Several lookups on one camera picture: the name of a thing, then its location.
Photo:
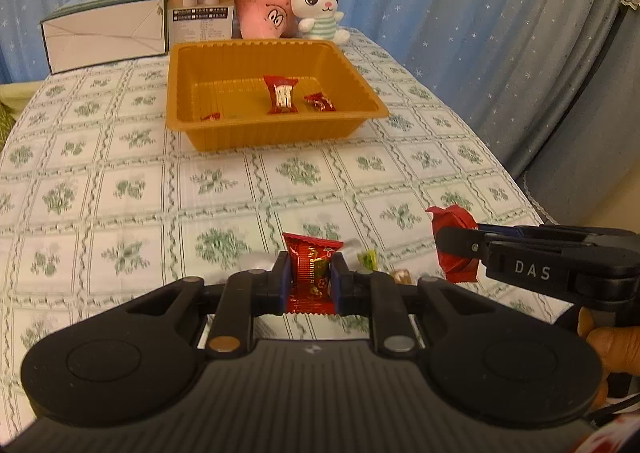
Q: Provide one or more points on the pale yellow sofa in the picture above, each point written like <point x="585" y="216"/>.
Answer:
<point x="10" y="92"/>

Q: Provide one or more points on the orange plastic tray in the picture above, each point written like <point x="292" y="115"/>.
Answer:
<point x="225" y="83"/>

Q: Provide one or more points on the small red candy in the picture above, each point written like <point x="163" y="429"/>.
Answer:
<point x="210" y="116"/>

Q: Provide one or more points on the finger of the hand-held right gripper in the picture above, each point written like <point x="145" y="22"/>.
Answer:
<point x="500" y="230"/>
<point x="460" y="243"/>

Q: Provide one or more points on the green zigzag cushion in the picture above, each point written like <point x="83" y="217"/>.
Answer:
<point x="4" y="120"/>

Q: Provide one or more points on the plain red snack packet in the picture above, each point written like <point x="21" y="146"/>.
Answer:
<point x="450" y="220"/>

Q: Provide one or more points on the large red gold-centre snack packet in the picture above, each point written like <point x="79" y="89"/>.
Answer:
<point x="281" y="93"/>

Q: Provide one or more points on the person's right hand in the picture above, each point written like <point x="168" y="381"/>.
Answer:
<point x="612" y="348"/>

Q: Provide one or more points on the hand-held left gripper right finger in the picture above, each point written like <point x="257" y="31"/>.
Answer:
<point x="337" y="283"/>

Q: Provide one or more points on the large white cardboard box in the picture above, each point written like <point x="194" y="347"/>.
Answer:
<point x="100" y="38"/>

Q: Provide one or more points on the shiny red foil candy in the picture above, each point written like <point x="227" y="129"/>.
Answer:
<point x="320" y="103"/>

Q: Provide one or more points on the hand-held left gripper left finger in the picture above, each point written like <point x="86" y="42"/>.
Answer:
<point x="284" y="283"/>

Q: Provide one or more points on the red patterned clothing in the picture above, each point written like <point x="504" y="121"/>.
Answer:
<point x="615" y="435"/>

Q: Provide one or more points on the red gold-print candy packet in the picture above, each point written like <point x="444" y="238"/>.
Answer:
<point x="312" y="258"/>

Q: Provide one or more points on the silver and green snack packet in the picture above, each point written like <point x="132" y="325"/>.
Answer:
<point x="367" y="259"/>

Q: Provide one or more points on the pink plush toy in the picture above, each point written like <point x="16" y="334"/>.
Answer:
<point x="260" y="8"/>

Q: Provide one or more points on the amber candy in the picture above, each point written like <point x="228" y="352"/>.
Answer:
<point x="402" y="276"/>

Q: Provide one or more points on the green floral tablecloth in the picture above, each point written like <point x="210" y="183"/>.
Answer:
<point x="150" y="183"/>

